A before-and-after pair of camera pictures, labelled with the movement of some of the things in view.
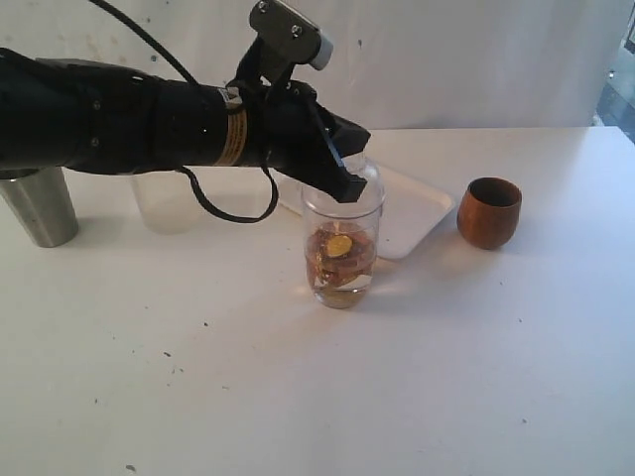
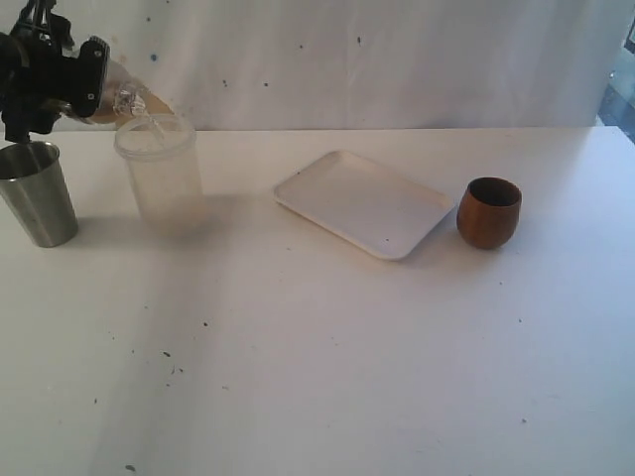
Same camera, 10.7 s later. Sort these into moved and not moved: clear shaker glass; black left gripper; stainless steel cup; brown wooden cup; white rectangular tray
Moved: clear shaker glass; black left gripper
Not moved: white rectangular tray; stainless steel cup; brown wooden cup
